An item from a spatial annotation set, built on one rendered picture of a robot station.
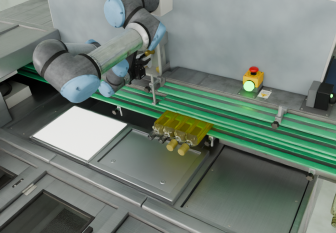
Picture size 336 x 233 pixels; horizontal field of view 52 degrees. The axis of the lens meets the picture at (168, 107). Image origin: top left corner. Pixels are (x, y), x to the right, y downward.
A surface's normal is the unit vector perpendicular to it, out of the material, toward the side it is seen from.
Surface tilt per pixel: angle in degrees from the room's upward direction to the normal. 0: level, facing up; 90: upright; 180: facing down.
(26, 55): 90
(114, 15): 8
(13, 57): 90
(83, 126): 90
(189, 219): 90
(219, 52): 0
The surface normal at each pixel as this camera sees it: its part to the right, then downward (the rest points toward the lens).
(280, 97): -0.07, -0.82
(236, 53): -0.53, 0.52
